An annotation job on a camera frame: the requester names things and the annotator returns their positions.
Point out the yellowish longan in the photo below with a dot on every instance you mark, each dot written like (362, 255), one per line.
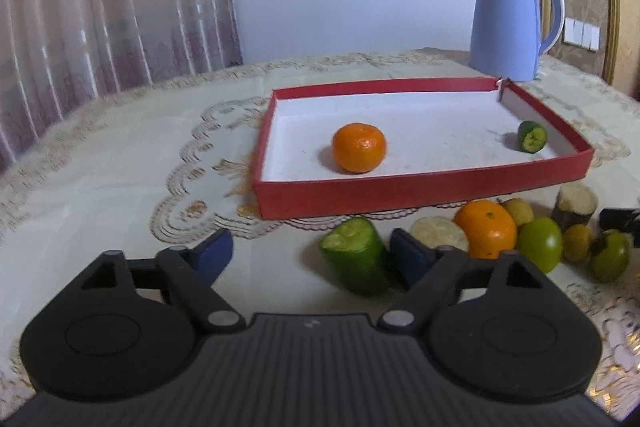
(520, 211)
(577, 243)

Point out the blue electric kettle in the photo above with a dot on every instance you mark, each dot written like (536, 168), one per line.
(505, 17)

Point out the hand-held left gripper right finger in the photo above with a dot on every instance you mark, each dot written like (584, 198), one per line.
(407, 257)

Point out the pink patterned curtain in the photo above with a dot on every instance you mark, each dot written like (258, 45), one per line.
(100, 7)

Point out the orange tangerine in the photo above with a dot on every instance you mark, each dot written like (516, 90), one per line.
(486, 229)
(359, 148)

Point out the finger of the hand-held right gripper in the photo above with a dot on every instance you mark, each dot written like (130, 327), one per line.
(617, 219)

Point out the green jujube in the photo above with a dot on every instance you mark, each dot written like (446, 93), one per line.
(541, 244)
(610, 257)

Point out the small green cucumber end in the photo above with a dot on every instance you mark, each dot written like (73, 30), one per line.
(531, 137)

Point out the red shallow cardboard box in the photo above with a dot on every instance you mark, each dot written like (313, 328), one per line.
(425, 127)

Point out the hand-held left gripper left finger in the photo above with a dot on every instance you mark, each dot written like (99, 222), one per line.
(216, 253)

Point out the green cucumber piece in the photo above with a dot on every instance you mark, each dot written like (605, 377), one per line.
(356, 257)

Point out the dark sugarcane piece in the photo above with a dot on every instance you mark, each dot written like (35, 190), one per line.
(575, 206)

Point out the pale round slice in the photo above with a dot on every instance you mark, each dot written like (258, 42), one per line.
(437, 232)

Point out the white wall switch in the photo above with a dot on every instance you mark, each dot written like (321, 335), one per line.
(581, 33)

